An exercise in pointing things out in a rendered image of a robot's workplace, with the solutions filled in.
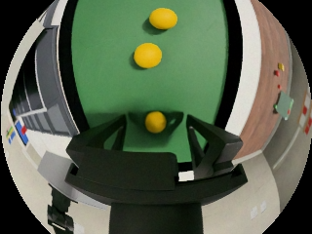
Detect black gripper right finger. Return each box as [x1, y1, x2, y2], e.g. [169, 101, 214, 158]
[186, 114, 244, 179]

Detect yellow marble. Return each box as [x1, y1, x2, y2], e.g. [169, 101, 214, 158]
[145, 111, 166, 133]
[134, 43, 162, 68]
[149, 8, 177, 29]

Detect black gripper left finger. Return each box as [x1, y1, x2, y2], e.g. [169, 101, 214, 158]
[70, 114, 127, 151]

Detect green tray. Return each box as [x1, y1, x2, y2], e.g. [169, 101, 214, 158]
[58, 0, 243, 173]

